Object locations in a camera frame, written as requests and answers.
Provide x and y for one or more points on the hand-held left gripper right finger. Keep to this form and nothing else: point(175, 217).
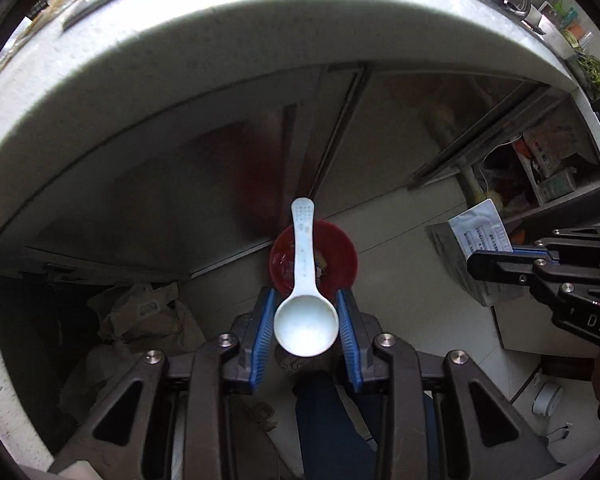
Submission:
point(350, 340)

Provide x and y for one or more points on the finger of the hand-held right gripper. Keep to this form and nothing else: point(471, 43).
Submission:
point(524, 250)
point(495, 267)

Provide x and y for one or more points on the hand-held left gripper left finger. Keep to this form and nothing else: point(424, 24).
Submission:
point(260, 340)

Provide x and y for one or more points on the white plastic measuring spoon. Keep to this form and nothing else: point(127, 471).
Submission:
point(305, 320)

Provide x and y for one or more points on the beige bag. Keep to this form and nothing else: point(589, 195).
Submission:
point(140, 320)

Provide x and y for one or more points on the green box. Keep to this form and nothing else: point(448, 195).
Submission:
point(557, 185)

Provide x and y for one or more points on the person's slipper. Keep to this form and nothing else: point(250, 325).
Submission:
point(262, 414)

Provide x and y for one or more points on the red plastic basin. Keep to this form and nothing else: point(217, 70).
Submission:
point(337, 255)

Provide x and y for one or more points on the person's dark blue trousers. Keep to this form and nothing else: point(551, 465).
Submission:
point(330, 435)

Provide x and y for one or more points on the printed packet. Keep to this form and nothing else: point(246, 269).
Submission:
point(555, 142)

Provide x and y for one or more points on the steel cabinet door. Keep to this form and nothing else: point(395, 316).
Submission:
point(395, 125)
point(155, 195)

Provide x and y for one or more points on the green vegetables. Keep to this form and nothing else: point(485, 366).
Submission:
point(592, 74)

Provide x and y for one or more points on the colourful cutting board set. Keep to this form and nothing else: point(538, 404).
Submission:
point(573, 25)

